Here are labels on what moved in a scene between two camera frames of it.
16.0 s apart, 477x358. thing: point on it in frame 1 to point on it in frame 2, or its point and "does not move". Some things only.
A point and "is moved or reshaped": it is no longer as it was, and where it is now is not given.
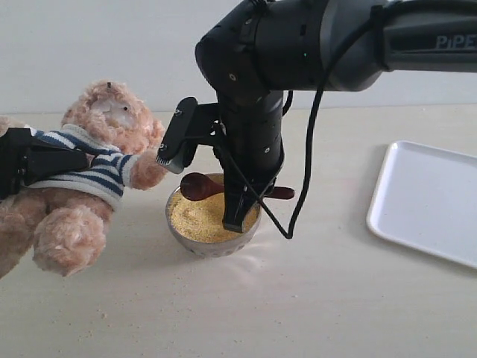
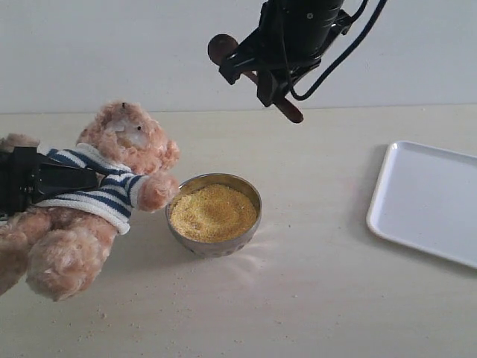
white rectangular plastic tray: [425, 198] does not move
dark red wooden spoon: [196, 186] is moved or reshaped
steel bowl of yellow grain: [197, 225] does not move
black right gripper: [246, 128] to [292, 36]
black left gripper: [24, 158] to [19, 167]
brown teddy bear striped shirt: [112, 124] is moved or reshaped
